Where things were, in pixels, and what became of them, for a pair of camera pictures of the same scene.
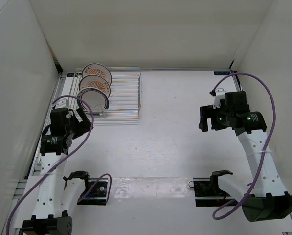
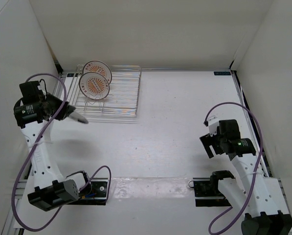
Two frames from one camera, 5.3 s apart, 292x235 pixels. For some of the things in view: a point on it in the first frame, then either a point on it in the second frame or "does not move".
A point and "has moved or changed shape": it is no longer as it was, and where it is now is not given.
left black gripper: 83,126 to 65,111
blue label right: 222,73 does not move
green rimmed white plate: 96,98 has moved or changed shape
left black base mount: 98,195 does not move
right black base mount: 208,193 does not move
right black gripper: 209,112 to 207,140
